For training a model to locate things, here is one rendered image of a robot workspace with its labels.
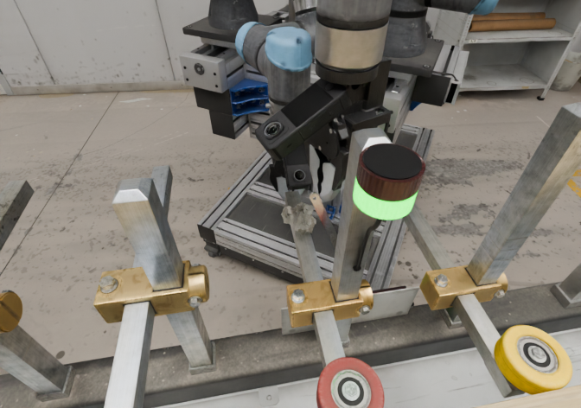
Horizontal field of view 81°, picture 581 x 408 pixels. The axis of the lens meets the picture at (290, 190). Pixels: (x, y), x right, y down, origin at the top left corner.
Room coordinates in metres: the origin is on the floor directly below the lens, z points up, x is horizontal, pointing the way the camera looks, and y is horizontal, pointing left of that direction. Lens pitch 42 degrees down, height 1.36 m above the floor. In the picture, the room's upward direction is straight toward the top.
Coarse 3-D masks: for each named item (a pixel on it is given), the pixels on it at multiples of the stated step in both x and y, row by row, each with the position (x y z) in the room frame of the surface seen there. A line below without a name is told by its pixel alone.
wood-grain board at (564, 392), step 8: (544, 392) 0.14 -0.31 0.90; (552, 392) 0.14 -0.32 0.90; (560, 392) 0.14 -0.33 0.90; (568, 392) 0.14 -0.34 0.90; (576, 392) 0.14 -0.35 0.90; (512, 400) 0.13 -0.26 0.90; (520, 400) 0.13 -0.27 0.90; (528, 400) 0.13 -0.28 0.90; (536, 400) 0.13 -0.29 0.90; (544, 400) 0.13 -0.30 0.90; (552, 400) 0.13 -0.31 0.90; (560, 400) 0.13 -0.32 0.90; (568, 400) 0.13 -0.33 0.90; (576, 400) 0.13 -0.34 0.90
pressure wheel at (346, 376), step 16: (336, 368) 0.17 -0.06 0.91; (352, 368) 0.17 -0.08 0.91; (368, 368) 0.17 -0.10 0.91; (320, 384) 0.15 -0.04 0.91; (336, 384) 0.15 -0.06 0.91; (352, 384) 0.15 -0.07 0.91; (368, 384) 0.15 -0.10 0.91; (320, 400) 0.13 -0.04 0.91; (336, 400) 0.13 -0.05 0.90; (352, 400) 0.13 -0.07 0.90; (368, 400) 0.13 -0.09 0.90; (384, 400) 0.13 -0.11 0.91
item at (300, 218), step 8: (288, 208) 0.48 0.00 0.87; (296, 208) 0.49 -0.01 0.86; (304, 208) 0.48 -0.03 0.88; (312, 208) 0.49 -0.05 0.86; (288, 216) 0.46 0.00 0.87; (296, 216) 0.46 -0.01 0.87; (304, 216) 0.47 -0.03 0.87; (312, 216) 0.46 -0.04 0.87; (296, 224) 0.44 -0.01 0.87; (304, 224) 0.44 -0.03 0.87; (312, 224) 0.44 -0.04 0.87; (304, 232) 0.43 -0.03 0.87
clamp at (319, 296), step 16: (288, 288) 0.30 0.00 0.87; (304, 288) 0.30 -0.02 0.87; (320, 288) 0.30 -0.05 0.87; (368, 288) 0.30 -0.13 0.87; (288, 304) 0.29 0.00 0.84; (304, 304) 0.27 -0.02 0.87; (320, 304) 0.27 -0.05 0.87; (336, 304) 0.27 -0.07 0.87; (352, 304) 0.28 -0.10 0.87; (368, 304) 0.28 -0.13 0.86; (304, 320) 0.26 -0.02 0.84; (336, 320) 0.27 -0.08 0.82
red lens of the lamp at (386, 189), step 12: (396, 144) 0.28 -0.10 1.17; (360, 156) 0.26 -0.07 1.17; (420, 156) 0.26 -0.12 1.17; (360, 168) 0.25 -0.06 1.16; (360, 180) 0.24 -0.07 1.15; (372, 180) 0.23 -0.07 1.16; (384, 180) 0.23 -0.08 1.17; (408, 180) 0.23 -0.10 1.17; (420, 180) 0.23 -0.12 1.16; (372, 192) 0.23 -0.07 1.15; (384, 192) 0.22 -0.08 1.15; (396, 192) 0.22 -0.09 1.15; (408, 192) 0.22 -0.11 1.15
